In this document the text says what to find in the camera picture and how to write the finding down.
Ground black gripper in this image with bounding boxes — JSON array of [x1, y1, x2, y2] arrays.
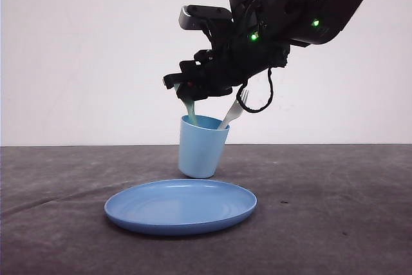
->
[[163, 20, 290, 100]]

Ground white plastic fork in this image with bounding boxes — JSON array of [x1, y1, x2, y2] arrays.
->
[[217, 90, 248, 130]]

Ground mint green plastic spoon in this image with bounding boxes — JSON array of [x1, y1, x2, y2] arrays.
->
[[180, 97, 198, 126]]

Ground light blue plastic cup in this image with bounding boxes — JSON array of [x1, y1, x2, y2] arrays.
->
[[178, 115, 230, 178]]

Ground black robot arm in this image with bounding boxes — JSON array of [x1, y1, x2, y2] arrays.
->
[[163, 0, 363, 100]]

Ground blue plastic plate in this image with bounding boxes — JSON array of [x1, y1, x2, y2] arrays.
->
[[104, 179, 258, 236]]

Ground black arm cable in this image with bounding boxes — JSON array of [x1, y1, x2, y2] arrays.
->
[[236, 65, 275, 114]]

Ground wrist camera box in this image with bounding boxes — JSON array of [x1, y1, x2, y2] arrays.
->
[[178, 5, 232, 30]]

